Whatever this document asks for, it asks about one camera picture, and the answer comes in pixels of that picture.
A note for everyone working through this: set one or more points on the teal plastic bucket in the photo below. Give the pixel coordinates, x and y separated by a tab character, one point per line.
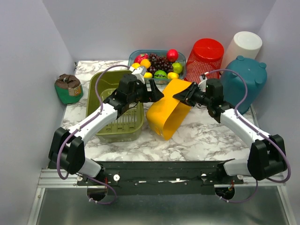
243	76

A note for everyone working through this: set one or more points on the yellow lemon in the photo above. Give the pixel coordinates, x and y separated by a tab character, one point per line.
135	65

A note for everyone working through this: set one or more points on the orange fruit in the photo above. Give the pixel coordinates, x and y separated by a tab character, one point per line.
145	63

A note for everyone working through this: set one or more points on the olive green plastic tub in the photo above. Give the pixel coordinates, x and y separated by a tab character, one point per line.
126	128

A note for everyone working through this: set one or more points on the green pot with brown top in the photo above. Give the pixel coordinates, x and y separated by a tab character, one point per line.
69	89

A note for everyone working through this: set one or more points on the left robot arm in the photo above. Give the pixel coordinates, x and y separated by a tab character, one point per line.
67	148

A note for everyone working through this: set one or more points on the red mesh basket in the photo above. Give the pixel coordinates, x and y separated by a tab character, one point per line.
206	55

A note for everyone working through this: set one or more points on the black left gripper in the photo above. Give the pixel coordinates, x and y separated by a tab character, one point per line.
152	96

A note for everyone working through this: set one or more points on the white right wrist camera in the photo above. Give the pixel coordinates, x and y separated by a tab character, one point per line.
202	83

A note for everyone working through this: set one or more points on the red apple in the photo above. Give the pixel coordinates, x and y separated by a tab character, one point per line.
172	55

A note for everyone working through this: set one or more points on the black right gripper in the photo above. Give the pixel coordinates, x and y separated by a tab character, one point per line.
187	94

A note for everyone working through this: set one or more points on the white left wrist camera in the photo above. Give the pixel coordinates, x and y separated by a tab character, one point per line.
139	73

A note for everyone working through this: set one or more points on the pink dragon fruit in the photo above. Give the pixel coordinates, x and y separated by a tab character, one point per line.
141	57

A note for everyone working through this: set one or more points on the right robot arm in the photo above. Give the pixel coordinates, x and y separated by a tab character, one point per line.
267	152

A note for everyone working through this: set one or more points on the dark purple grape bunch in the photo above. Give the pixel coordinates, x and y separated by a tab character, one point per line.
159	63

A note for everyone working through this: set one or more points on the clear teal fruit basket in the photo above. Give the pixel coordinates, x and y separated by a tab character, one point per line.
181	59

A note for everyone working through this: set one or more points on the white cylindrical container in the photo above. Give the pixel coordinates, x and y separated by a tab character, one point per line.
244	43

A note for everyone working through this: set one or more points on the yellow plastic bin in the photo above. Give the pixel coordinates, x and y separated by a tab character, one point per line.
165	116

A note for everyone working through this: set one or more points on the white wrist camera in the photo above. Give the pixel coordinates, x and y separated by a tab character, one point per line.
202	83
139	73

